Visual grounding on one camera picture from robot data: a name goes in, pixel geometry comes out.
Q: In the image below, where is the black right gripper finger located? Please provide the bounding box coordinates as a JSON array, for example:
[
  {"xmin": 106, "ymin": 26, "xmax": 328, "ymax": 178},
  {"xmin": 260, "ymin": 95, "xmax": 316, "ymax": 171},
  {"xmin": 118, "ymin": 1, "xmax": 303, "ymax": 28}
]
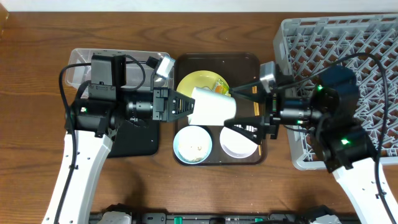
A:
[
  {"xmin": 224, "ymin": 116, "xmax": 265, "ymax": 145},
  {"xmin": 229, "ymin": 81, "xmax": 267, "ymax": 102}
]

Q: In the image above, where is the pink white bowl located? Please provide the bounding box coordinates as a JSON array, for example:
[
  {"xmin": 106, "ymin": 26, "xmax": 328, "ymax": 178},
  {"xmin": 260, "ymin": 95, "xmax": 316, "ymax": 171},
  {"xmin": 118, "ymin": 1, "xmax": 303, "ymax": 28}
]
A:
[{"xmin": 220, "ymin": 127, "xmax": 258, "ymax": 159}]

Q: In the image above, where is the white cup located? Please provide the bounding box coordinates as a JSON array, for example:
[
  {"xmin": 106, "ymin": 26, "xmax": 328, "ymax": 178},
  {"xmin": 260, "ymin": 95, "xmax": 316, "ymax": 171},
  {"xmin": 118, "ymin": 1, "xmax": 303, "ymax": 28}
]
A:
[{"xmin": 189, "ymin": 87, "xmax": 236, "ymax": 126}]

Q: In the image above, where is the blue bowl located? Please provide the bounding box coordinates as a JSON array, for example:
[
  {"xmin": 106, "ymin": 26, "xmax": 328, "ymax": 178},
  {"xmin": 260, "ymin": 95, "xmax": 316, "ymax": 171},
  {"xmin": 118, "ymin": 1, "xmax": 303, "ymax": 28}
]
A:
[{"xmin": 173, "ymin": 126, "xmax": 213, "ymax": 165}]

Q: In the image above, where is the yellow plate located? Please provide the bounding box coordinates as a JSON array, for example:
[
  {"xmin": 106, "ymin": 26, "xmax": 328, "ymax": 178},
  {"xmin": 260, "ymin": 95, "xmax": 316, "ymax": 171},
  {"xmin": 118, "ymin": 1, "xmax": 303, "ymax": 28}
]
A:
[{"xmin": 177, "ymin": 70, "xmax": 227, "ymax": 97}]

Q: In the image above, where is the orange green snack wrapper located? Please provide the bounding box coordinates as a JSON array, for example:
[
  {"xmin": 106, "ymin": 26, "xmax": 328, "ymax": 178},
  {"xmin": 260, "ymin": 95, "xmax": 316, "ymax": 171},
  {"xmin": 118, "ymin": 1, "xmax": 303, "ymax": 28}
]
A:
[{"xmin": 212, "ymin": 79, "xmax": 230, "ymax": 96}]

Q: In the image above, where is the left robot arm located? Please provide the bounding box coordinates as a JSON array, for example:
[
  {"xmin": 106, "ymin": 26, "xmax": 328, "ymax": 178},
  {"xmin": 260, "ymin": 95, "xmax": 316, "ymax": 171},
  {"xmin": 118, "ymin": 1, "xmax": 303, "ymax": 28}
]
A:
[{"xmin": 44, "ymin": 50, "xmax": 195, "ymax": 223}]

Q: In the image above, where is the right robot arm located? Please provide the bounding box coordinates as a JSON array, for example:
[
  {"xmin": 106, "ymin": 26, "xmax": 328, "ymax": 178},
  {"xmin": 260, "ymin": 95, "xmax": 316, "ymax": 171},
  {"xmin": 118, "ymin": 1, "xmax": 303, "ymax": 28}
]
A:
[{"xmin": 224, "ymin": 65, "xmax": 397, "ymax": 223}]

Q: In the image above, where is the clear plastic waste bin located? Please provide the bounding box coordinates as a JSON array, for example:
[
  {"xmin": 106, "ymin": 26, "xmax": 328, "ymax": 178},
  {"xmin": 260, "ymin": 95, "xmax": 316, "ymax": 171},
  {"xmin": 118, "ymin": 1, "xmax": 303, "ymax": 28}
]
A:
[{"xmin": 64, "ymin": 47, "xmax": 175, "ymax": 103}]

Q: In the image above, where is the black waste tray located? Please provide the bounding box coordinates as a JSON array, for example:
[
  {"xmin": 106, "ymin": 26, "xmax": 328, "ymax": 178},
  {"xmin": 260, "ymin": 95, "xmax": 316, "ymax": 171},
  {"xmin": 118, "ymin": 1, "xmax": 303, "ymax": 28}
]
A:
[{"xmin": 108, "ymin": 120, "xmax": 160, "ymax": 158}]

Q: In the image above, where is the grey dishwasher rack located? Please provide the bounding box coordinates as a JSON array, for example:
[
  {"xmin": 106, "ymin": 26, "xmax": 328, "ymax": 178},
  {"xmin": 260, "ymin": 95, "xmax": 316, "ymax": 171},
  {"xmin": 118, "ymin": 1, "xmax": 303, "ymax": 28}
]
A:
[{"xmin": 273, "ymin": 14, "xmax": 397, "ymax": 166}]

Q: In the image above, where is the dark brown serving tray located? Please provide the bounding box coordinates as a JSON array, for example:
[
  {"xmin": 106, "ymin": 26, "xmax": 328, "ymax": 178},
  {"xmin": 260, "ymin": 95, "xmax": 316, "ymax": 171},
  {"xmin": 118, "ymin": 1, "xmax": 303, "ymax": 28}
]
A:
[{"xmin": 174, "ymin": 52, "xmax": 267, "ymax": 166}]

